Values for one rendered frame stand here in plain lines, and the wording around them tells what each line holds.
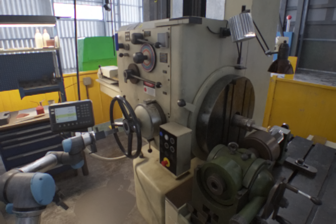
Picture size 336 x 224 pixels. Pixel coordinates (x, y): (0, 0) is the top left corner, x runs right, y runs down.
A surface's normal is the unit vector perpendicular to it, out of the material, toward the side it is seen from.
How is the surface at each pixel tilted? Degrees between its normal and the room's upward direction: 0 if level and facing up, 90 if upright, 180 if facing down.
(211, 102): 55
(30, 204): 61
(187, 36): 90
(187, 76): 90
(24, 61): 90
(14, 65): 90
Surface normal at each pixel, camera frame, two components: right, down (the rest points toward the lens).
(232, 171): 0.30, -0.73
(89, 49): 0.63, 0.14
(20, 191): 0.03, -0.33
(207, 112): -0.70, -0.22
